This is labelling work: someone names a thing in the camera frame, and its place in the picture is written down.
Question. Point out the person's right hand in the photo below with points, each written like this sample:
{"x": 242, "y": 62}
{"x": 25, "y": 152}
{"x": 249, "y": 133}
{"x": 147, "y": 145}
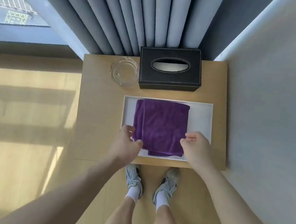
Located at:
{"x": 201, "y": 154}

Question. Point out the person's left hand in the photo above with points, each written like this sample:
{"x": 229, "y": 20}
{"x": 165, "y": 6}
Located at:
{"x": 124, "y": 150}

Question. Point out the purple microfibre cloth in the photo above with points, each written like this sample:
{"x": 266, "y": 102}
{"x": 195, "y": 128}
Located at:
{"x": 161, "y": 125}

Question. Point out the person's right forearm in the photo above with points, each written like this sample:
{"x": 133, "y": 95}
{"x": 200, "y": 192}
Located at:
{"x": 235, "y": 212}

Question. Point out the person's left forearm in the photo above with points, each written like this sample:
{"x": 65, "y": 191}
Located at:
{"x": 70, "y": 194}

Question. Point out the person's left white sneaker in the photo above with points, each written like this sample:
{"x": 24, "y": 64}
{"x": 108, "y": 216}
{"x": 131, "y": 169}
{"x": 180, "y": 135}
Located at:
{"x": 133, "y": 177}

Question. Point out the person's white sneaker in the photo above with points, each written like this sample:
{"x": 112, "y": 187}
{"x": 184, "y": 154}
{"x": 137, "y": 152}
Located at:
{"x": 168, "y": 182}
{"x": 133, "y": 177}

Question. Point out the person's right white sneaker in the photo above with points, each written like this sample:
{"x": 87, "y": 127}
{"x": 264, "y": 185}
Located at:
{"x": 168, "y": 182}

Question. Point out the person's left white sock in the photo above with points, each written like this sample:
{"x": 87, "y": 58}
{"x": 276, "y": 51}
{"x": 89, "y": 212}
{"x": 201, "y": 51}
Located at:
{"x": 132, "y": 194}

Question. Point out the person's white sock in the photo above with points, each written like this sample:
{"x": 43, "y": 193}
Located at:
{"x": 162, "y": 201}
{"x": 132, "y": 194}

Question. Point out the person's right white sock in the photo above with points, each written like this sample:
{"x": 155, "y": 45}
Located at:
{"x": 162, "y": 201}

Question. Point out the person's left leg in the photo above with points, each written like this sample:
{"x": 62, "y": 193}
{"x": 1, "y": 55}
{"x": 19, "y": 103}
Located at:
{"x": 121, "y": 218}

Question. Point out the white rectangular tray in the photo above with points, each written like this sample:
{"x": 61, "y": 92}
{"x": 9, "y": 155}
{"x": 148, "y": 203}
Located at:
{"x": 201, "y": 118}

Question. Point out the rectangular wooden side table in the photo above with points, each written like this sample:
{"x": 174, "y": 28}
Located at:
{"x": 97, "y": 115}

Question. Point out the clear glass ashtray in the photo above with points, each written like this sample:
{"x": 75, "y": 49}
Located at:
{"x": 124, "y": 72}

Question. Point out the black leather tissue box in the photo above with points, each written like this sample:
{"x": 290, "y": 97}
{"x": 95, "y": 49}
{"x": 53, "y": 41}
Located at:
{"x": 167, "y": 79}

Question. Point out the white tissue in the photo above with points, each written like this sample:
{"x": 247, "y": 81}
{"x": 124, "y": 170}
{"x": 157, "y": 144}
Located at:
{"x": 170, "y": 65}

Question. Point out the grey pleated curtain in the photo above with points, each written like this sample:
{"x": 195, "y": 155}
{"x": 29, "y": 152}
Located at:
{"x": 137, "y": 14}

